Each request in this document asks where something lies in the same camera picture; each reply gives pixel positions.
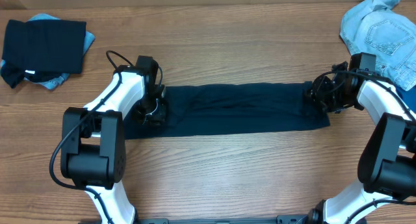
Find black t-shirt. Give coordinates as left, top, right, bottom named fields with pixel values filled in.
left=124, top=82, right=330, bottom=140

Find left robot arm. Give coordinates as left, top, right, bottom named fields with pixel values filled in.
left=53, top=56, right=166, bottom=223

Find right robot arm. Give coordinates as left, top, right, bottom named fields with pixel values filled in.
left=300, top=53, right=415, bottom=223

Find crumpled light denim jeans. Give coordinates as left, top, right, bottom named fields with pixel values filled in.
left=340, top=0, right=415, bottom=91

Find dark blue garment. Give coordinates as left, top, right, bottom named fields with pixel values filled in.
left=396, top=86, right=416, bottom=113

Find folded light blue jeans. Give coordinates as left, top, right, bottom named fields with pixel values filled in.
left=1, top=14, right=95, bottom=78

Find folded black shirt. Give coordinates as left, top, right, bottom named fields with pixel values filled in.
left=2, top=19, right=86, bottom=73

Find black garment under stack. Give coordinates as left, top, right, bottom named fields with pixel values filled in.
left=1, top=63, right=68, bottom=90

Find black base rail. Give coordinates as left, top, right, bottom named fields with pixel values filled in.
left=133, top=214, right=317, bottom=224

